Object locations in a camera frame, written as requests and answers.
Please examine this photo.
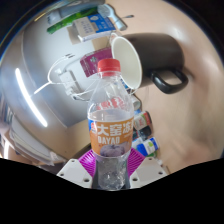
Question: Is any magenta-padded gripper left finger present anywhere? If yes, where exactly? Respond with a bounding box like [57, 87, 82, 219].
[55, 148, 99, 190]

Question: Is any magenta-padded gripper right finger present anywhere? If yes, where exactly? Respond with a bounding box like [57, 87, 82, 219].
[125, 147, 169, 190]

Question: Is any clear drink bottle red cap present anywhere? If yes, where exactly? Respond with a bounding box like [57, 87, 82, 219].
[86, 58, 135, 192]

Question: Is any white jar blue lid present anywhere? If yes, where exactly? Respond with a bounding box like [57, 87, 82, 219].
[136, 137, 160, 157]

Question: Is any under-shelf light bar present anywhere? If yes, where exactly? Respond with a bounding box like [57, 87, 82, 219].
[14, 67, 49, 128]

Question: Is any magenta carton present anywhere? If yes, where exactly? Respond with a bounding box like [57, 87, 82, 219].
[79, 46, 114, 78]

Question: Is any black mug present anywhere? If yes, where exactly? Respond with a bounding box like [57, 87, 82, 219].
[110, 32, 190, 95]

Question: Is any blue and white box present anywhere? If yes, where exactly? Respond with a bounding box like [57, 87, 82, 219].
[71, 13, 118, 43]

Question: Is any light blue hair brush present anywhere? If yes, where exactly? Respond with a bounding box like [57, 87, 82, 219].
[97, 3, 135, 21]

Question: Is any white wall power outlet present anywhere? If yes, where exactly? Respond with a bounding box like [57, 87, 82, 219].
[59, 71, 81, 98]

